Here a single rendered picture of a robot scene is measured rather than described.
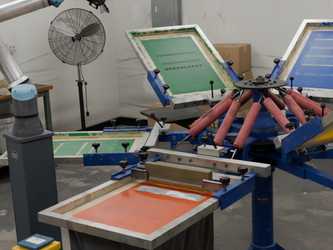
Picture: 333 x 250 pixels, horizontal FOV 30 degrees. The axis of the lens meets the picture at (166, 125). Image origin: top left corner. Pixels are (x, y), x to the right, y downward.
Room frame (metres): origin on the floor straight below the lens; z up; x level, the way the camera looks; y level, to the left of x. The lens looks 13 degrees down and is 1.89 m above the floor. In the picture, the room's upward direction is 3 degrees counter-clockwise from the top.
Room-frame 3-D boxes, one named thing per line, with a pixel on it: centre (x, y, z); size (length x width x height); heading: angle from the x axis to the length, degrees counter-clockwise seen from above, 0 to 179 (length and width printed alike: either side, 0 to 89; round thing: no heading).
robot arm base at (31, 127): (2.94, 0.68, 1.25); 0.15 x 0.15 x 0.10
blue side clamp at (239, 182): (2.58, -0.28, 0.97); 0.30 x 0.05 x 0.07; 144
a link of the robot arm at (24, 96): (2.95, 0.68, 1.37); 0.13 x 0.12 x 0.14; 10
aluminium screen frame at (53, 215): (2.55, 0.08, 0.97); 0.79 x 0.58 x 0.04; 144
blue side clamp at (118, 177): (2.91, 0.17, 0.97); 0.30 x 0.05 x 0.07; 144
